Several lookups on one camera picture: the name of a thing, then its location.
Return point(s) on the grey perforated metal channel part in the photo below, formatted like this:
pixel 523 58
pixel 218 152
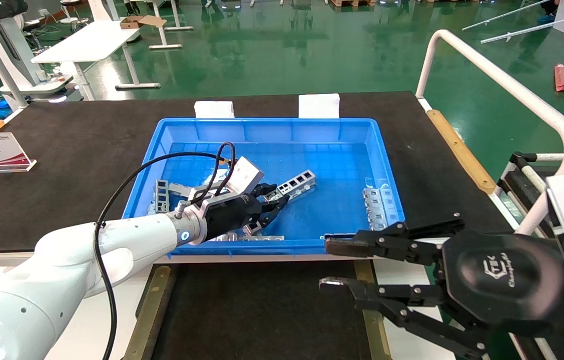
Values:
pixel 297 181

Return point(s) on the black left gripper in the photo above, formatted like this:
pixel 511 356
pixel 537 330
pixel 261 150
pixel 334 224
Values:
pixel 231 215

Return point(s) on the black rack frame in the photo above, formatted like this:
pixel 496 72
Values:
pixel 518 159

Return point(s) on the blue plastic bin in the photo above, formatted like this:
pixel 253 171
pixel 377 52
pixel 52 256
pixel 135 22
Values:
pixel 312 150

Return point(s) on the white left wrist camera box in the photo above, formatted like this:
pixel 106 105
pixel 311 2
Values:
pixel 244 172

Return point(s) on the white foam block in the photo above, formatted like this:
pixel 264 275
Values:
pixel 214 110

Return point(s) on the long white rod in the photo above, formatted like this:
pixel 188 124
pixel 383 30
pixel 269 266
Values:
pixel 504 15
pixel 542 26

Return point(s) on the plain grey metal bar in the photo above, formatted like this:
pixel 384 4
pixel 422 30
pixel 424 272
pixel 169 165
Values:
pixel 184 189

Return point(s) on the grey notched metal bracket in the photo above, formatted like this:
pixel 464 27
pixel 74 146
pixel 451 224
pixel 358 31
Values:
pixel 374 210

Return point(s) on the open cardboard box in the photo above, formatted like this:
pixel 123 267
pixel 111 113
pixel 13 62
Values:
pixel 134 22

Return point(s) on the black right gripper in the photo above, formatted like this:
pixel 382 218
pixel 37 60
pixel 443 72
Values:
pixel 502 280

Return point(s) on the black flat container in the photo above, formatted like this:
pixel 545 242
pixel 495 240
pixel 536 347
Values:
pixel 261 310

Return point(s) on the white tube railing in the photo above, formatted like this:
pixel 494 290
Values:
pixel 512 87

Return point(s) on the white desk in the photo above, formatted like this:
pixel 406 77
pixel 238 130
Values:
pixel 91 42

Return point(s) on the stacked grey metal bracket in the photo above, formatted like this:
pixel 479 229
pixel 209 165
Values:
pixel 152 209

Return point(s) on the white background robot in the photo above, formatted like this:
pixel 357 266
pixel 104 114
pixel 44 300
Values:
pixel 31 89

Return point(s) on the brass edge strip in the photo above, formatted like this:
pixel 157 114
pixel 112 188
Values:
pixel 363 270
pixel 146 320

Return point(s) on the white paper label right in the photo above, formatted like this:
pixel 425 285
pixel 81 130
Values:
pixel 319 106

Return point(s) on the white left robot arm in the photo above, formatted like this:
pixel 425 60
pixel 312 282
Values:
pixel 61 265

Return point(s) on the grey ladder-shaped metal part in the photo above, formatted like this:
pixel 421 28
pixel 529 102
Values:
pixel 161 195

